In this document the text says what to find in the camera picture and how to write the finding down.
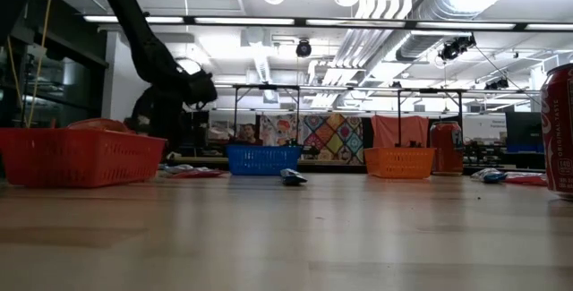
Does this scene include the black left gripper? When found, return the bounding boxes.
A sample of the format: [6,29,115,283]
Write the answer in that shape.
[127,85,187,151]

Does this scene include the blue white candy bar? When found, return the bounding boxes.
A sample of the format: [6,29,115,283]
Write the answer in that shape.
[161,163,194,175]
[279,167,309,187]
[469,167,508,184]

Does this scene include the orange candy pack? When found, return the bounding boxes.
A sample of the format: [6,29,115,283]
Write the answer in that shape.
[66,117,132,134]

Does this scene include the red candy pack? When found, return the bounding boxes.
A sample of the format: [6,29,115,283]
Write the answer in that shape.
[505,172,549,187]
[172,167,228,180]

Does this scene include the red plastic basket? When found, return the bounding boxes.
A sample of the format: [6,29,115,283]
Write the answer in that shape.
[0,127,167,189]

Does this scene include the orange plastic basket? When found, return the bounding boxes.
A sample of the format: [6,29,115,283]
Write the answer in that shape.
[363,146,437,180]

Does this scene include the red cola can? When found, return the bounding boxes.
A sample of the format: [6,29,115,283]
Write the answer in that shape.
[540,62,573,201]
[429,120,465,176]

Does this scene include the black monitor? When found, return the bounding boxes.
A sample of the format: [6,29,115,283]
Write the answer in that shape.
[183,110,210,142]
[505,111,545,153]

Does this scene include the person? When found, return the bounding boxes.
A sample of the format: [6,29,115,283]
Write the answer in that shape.
[235,123,264,146]

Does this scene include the black track light cluster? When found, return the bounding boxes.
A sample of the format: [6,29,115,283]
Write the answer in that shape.
[437,34,477,63]
[484,77,510,91]

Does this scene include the blue plastic basket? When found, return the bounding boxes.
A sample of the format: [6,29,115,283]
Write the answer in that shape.
[226,144,304,176]

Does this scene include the long ceiling light bar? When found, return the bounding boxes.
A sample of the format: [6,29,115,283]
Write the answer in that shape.
[82,13,573,33]

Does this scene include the orange hanging cloth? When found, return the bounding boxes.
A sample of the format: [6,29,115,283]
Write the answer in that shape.
[371,115,430,149]

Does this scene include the colourful patchwork quilt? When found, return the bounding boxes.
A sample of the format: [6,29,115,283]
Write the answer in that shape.
[258,112,372,166]

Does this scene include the silver ventilation duct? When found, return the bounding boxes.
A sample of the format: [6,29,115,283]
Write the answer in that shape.
[396,0,529,62]

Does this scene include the black metal table frame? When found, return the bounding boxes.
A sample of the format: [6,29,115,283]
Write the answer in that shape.
[232,83,302,147]
[396,87,465,148]

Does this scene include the yellow cable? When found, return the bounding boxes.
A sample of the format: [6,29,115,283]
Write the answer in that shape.
[6,0,56,129]

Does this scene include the black aluminium table frame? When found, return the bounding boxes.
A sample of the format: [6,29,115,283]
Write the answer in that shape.
[165,155,547,176]

